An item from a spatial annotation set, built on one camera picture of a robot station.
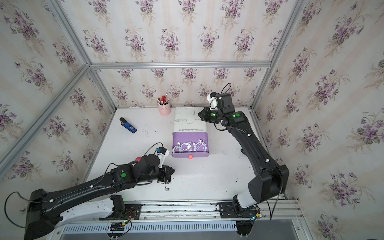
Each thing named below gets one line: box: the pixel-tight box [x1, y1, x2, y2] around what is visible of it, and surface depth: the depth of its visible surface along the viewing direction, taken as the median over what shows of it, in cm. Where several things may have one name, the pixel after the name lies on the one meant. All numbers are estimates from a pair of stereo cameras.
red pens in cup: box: [157, 92, 169, 106], surface depth 113 cm
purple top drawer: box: [172, 131, 210, 158], surface depth 83 cm
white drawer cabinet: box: [172, 106, 208, 134], surface depth 85 cm
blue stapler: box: [119, 117, 138, 134], surface depth 107 cm
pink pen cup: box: [158, 103, 171, 116], surface depth 113 cm
